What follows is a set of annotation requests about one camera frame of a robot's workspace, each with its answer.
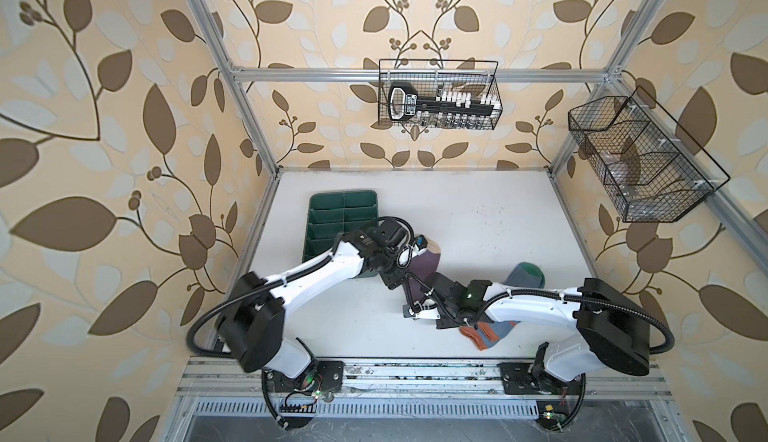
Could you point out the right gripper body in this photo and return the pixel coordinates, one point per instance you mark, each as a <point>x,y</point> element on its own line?
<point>445,317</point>

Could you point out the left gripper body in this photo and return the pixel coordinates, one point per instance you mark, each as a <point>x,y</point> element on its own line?
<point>394,272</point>

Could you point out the purple sock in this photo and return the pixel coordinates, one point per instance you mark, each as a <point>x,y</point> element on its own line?
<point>422,266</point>

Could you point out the green divided tray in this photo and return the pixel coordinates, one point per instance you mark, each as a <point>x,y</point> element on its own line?
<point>332,214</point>

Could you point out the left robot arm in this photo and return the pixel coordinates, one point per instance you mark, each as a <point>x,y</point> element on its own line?
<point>249,326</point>

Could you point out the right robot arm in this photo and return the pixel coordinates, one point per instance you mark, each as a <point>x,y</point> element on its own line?
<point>605,329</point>

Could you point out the black tool rack in basket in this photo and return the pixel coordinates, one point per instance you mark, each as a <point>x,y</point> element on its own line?
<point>404,103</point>

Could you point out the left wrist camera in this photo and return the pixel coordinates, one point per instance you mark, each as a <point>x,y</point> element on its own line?
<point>419,245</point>

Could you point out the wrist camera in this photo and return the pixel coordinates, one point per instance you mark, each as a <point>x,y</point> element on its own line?
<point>419,245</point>
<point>419,312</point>

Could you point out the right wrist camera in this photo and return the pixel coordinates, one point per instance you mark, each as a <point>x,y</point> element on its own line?
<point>419,312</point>

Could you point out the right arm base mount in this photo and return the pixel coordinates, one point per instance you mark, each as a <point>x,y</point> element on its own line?
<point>520,378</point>

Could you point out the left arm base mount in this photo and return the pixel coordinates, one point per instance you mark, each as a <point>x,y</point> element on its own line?
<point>320,376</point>

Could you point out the back wire basket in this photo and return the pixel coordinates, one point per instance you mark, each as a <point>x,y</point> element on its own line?
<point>475,77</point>

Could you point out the aluminium front rail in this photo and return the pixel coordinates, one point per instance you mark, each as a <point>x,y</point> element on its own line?
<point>423,378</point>

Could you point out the side wire basket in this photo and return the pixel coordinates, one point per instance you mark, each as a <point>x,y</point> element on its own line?
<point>653,169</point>

